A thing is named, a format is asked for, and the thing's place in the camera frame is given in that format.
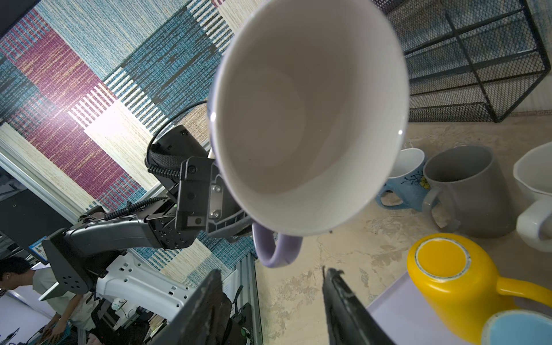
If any lavender plastic tray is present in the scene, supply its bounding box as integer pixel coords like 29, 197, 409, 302
367, 273, 467, 344

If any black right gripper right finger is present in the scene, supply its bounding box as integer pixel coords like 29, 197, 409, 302
322, 267, 393, 345

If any light blue plain mug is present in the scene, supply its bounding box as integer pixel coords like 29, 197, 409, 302
481, 310, 552, 345

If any person in grey shirt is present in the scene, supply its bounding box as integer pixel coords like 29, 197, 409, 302
1, 257, 98, 344

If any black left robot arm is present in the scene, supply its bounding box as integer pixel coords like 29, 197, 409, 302
43, 125, 252, 321

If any white ceramic mug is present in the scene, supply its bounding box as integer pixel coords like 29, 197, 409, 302
513, 142, 551, 252

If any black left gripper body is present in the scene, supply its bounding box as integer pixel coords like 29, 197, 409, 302
145, 125, 253, 242

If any black wire shelf rack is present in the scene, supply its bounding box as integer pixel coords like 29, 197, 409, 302
377, 1, 551, 123

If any blue floral dotted mug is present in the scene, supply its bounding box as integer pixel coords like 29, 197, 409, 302
375, 148, 431, 212

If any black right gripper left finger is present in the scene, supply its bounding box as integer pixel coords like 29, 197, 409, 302
152, 270, 231, 345

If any grey ceramic mug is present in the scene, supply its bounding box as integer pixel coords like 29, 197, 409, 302
422, 145, 517, 238

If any lavender ceramic mug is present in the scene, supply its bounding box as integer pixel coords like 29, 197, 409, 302
208, 1, 410, 268

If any yellow round mug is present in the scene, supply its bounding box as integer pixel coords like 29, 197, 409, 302
407, 233, 551, 344

